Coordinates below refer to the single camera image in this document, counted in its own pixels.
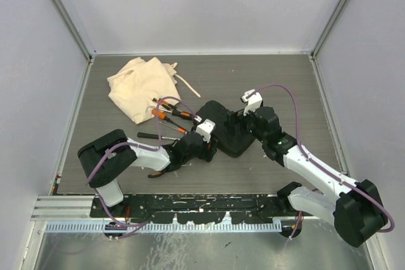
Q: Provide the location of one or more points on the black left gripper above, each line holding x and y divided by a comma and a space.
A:
207, 153

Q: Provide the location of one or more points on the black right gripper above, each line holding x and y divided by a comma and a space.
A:
250, 113

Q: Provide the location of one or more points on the thin orange tip screwdriver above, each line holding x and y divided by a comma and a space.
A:
173, 127

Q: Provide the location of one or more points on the black plastic tool case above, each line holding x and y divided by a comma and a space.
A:
232, 139

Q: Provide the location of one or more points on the large orange handle screwdriver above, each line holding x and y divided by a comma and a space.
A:
161, 115

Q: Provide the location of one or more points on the small orange black screwdriver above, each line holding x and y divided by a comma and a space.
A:
165, 104

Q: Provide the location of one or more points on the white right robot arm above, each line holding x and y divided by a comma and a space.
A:
353, 208

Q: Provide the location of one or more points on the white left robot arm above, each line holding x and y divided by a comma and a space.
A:
104, 159

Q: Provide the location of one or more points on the orange black needle-nose pliers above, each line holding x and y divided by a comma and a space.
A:
161, 173

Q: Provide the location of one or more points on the beige cloth bag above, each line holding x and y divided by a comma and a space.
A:
133, 87

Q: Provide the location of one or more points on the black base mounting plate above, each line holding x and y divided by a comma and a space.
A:
203, 209

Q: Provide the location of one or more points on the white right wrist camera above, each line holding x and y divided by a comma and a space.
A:
252, 100

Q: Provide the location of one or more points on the black handle claw hammer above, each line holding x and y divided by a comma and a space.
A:
155, 136

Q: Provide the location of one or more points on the perforated cable tray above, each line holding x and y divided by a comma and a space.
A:
102, 227

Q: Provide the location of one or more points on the aluminium front rail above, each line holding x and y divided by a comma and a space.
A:
65, 207

